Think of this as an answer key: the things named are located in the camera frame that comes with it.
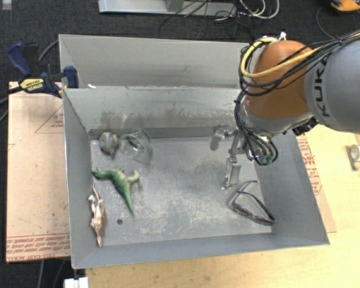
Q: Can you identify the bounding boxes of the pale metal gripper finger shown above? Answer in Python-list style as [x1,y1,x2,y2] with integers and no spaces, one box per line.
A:
[209,125,235,151]
[221,157,243,190]

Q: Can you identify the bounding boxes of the dark purple sunglasses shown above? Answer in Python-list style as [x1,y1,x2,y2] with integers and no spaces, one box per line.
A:
[227,180,277,226]

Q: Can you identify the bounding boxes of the grey metal bin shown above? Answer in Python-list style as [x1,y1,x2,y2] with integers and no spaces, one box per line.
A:
[58,34,331,270]

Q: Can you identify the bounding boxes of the clear glass cup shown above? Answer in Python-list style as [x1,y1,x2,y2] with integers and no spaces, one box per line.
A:
[118,129,153,165]

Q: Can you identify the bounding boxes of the green toy dinosaur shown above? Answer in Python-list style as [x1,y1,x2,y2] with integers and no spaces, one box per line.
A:
[91,166,142,216]

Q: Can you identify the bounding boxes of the tan and white toy lizard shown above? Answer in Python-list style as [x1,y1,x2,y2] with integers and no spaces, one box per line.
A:
[87,182,107,248]

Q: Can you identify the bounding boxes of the brown cardboard board red print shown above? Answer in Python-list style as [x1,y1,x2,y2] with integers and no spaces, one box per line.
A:
[5,81,337,264]

